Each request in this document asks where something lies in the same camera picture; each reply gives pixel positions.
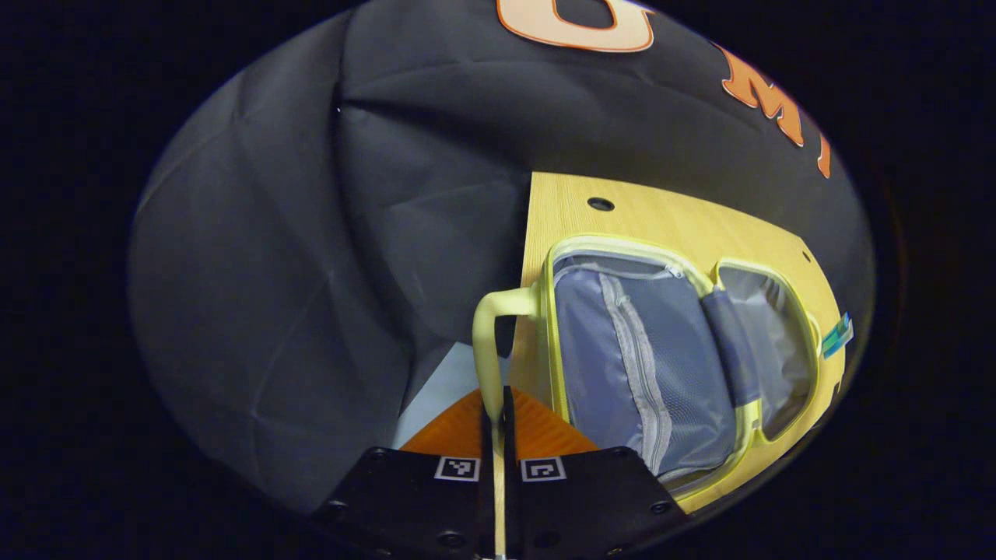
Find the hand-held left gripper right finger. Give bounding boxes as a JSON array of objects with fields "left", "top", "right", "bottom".
[{"left": 502, "top": 385, "right": 690, "bottom": 560}]

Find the pale yellow suitcase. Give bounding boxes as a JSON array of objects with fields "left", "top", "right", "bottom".
[{"left": 472, "top": 233, "right": 847, "bottom": 560}]

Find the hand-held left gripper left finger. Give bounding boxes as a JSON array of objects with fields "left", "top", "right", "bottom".
[{"left": 311, "top": 387, "right": 500, "bottom": 560}]

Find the black backdrop cloth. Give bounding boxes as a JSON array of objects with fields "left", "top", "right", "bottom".
[{"left": 128, "top": 0, "right": 876, "bottom": 514}]

